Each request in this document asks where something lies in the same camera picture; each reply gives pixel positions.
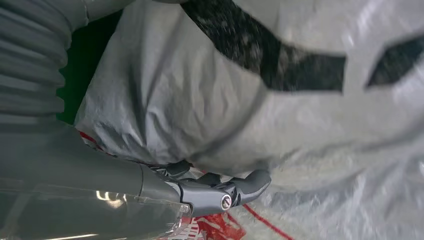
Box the green conveyor belt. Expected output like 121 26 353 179
56 9 124 126

